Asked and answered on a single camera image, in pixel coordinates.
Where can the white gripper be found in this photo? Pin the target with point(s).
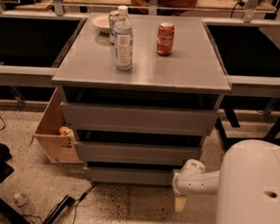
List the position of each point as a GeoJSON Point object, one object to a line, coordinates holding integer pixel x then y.
{"type": "Point", "coordinates": [183, 186]}

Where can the grey bottom drawer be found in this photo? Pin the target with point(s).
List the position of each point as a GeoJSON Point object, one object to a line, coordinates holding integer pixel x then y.
{"type": "Point", "coordinates": [129, 176]}

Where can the grey drawer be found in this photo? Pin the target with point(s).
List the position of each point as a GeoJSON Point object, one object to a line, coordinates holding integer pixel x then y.
{"type": "Point", "coordinates": [139, 119]}
{"type": "Point", "coordinates": [129, 176]}
{"type": "Point", "coordinates": [135, 154]}

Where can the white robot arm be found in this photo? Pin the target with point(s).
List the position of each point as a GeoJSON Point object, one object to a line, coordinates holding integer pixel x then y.
{"type": "Point", "coordinates": [247, 185]}

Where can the grey drawer cabinet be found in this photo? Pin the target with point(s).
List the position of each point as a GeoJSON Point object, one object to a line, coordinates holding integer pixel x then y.
{"type": "Point", "coordinates": [138, 97]}

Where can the grey middle drawer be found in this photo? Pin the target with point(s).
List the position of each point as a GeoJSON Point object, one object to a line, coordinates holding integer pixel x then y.
{"type": "Point", "coordinates": [135, 154]}

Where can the grey top drawer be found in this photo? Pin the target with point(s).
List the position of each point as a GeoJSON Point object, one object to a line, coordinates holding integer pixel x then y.
{"type": "Point", "coordinates": [139, 119]}

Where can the cardboard box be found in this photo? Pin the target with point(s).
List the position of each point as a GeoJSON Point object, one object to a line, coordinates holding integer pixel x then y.
{"type": "Point", "coordinates": [58, 149]}

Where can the orange fruit in box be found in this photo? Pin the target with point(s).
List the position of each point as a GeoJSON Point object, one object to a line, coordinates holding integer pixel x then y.
{"type": "Point", "coordinates": [63, 130]}

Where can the plastic bottle on floor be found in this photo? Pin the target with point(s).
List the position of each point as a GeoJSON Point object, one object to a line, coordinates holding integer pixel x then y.
{"type": "Point", "coordinates": [25, 206]}

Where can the red cola can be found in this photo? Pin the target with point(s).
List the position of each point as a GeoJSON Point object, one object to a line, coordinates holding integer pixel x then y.
{"type": "Point", "coordinates": [165, 38]}

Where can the clear plastic water bottle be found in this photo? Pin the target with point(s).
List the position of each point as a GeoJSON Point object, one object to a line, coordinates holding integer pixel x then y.
{"type": "Point", "coordinates": [123, 39]}

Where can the white ceramic bowl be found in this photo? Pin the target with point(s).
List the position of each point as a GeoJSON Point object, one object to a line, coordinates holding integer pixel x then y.
{"type": "Point", "coordinates": [102, 23]}

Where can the brown bag on table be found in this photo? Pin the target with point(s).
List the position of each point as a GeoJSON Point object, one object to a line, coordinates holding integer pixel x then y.
{"type": "Point", "coordinates": [164, 7]}

